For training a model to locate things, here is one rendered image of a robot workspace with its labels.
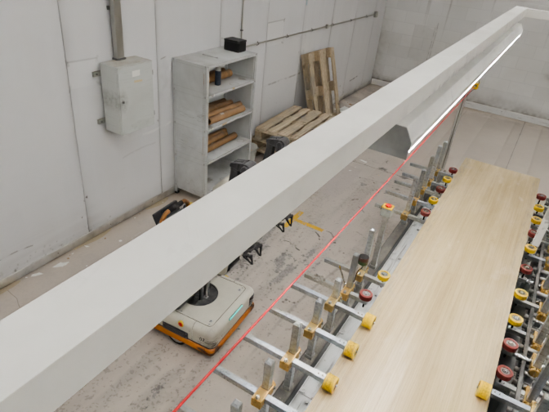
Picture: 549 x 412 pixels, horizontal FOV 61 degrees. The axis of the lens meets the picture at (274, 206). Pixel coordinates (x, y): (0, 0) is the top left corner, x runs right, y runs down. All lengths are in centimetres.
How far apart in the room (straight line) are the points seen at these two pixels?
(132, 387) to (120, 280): 307
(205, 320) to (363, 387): 146
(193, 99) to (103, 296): 449
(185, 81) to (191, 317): 245
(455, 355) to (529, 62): 790
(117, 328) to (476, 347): 255
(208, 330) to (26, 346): 303
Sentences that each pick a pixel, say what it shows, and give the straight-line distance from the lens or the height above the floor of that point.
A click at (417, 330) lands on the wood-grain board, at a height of 90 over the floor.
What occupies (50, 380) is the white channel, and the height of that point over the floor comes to 245.
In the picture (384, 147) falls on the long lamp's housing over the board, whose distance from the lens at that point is 118.
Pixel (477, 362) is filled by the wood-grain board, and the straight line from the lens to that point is 278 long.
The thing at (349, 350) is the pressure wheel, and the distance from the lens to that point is 248.
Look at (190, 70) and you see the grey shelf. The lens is 483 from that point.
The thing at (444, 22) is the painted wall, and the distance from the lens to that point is 1021.
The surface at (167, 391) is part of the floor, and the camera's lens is 347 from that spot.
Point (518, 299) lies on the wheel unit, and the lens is 343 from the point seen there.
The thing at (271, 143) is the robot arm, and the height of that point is 159.
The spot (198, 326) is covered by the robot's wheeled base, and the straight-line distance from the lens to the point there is 346.
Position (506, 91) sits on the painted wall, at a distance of 1021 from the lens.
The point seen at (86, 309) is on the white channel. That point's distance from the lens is 44.
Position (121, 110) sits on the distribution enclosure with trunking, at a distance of 428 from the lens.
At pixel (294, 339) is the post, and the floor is 107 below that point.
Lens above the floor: 276
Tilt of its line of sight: 31 degrees down
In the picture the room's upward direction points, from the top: 6 degrees clockwise
